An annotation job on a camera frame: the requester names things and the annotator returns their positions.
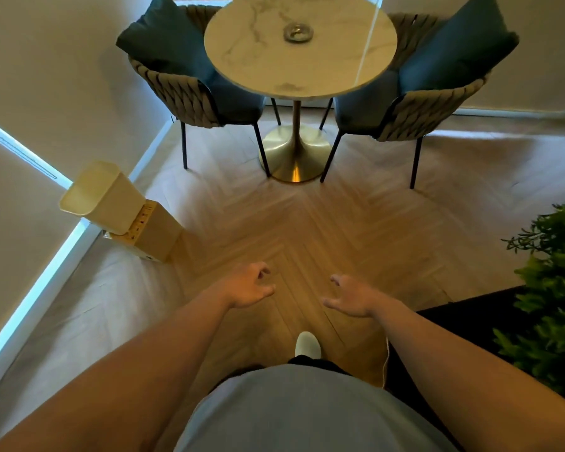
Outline person's right hand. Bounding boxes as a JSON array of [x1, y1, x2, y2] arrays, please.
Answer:
[[322, 274, 382, 320]]

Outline person's right forearm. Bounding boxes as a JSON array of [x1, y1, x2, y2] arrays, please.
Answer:
[[371, 296, 565, 452]]

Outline green leafy plant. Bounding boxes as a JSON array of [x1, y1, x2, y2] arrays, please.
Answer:
[[493, 195, 565, 396]]

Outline tan cardboard box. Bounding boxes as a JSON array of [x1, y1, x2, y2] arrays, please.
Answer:
[[105, 200, 185, 263]]

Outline cream plastic waste bin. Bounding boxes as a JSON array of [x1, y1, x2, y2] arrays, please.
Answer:
[[59, 160, 147, 236]]

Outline grey shirt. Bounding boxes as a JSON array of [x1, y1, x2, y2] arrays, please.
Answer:
[[174, 363, 458, 452]]

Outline person's left hand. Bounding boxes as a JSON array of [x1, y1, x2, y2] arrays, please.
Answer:
[[215, 261, 277, 310]]

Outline dark teal cushion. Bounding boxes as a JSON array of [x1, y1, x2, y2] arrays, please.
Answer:
[[116, 0, 217, 85], [398, 0, 520, 94]]

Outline black shorts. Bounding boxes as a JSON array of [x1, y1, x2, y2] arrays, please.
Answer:
[[288, 355, 351, 376]]

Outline white shoe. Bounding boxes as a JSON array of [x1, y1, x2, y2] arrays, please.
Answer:
[[295, 331, 322, 360]]

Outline woven beige chair black legs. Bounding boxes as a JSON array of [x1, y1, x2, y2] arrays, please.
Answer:
[[319, 13, 490, 190], [128, 4, 282, 178]]

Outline glass ashtray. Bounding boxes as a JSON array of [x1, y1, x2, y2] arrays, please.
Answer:
[[283, 23, 314, 44]]

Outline black low cabinet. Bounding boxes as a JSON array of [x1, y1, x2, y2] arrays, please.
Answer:
[[385, 286, 565, 411]]

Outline person's left forearm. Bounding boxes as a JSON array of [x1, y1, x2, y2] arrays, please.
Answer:
[[0, 287, 236, 452]]

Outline round marble table gold base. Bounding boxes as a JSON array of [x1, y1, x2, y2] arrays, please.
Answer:
[[203, 0, 398, 184]]

